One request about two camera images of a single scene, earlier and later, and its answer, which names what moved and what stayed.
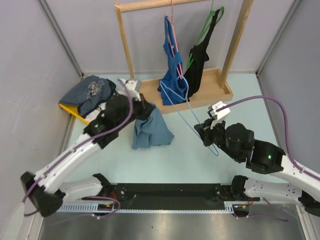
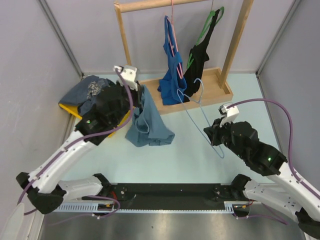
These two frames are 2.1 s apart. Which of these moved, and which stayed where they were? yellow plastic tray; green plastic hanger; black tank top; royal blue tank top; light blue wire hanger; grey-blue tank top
Moved: grey-blue tank top; light blue wire hanger
Stayed: yellow plastic tray; black tank top; green plastic hanger; royal blue tank top
